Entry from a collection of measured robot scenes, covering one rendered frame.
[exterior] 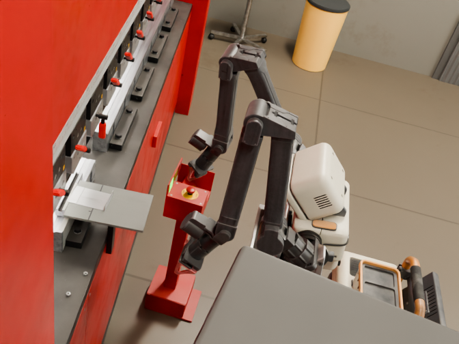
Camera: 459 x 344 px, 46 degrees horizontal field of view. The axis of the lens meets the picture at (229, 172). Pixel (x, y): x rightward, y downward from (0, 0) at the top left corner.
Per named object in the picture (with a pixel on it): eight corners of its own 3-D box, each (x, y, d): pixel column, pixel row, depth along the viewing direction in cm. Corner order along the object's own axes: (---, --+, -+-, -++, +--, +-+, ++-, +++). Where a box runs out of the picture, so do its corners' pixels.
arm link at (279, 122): (300, 123, 125) (304, 102, 133) (242, 115, 127) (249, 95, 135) (282, 258, 152) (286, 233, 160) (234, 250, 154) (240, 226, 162)
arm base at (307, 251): (316, 268, 151) (319, 239, 160) (298, 250, 148) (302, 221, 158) (291, 279, 155) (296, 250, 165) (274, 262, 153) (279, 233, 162)
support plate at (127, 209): (142, 233, 178) (143, 231, 178) (63, 216, 177) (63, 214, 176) (153, 197, 192) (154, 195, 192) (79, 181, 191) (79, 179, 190)
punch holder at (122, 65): (119, 82, 212) (122, 43, 201) (98, 77, 211) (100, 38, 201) (128, 64, 223) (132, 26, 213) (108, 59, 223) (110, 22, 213)
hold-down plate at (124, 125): (121, 151, 227) (121, 145, 225) (108, 148, 227) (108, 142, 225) (136, 112, 250) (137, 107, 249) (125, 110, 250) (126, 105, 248)
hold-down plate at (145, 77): (141, 102, 258) (142, 96, 256) (130, 99, 258) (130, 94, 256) (154, 72, 282) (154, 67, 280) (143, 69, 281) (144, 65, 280)
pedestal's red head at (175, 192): (198, 226, 232) (205, 196, 221) (162, 216, 233) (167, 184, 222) (209, 197, 248) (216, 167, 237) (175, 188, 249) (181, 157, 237)
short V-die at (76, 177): (64, 216, 180) (64, 210, 178) (55, 214, 179) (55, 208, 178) (82, 179, 195) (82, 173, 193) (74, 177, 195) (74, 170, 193)
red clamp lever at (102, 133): (105, 140, 186) (106, 117, 179) (93, 138, 185) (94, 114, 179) (106, 137, 187) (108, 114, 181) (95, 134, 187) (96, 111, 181)
